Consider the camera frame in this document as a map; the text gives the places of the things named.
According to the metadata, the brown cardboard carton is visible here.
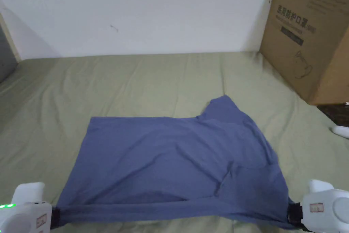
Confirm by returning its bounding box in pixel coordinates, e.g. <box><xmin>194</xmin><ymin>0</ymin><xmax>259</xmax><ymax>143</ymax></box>
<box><xmin>258</xmin><ymin>0</ymin><xmax>349</xmax><ymax>106</ymax></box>

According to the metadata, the dark blue shirt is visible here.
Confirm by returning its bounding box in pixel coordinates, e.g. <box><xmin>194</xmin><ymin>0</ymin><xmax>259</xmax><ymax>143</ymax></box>
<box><xmin>56</xmin><ymin>94</ymin><xmax>304</xmax><ymax>231</ymax></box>

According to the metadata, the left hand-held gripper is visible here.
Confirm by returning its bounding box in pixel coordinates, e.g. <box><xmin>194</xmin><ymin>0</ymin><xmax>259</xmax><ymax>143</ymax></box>
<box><xmin>0</xmin><ymin>181</ymin><xmax>61</xmax><ymax>233</ymax></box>

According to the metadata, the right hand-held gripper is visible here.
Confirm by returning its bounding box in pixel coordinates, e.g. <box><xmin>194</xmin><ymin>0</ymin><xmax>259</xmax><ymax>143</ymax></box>
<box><xmin>287</xmin><ymin>179</ymin><xmax>349</xmax><ymax>233</ymax></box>

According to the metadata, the white hand controller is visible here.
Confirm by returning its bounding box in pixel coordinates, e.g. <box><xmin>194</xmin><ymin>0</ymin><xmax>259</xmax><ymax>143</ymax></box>
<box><xmin>332</xmin><ymin>125</ymin><xmax>349</xmax><ymax>139</ymax></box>

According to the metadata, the bed with pale green sheet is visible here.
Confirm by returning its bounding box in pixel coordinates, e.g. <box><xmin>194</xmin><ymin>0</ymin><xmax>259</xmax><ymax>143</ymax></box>
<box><xmin>0</xmin><ymin>51</ymin><xmax>349</xmax><ymax>233</ymax></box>

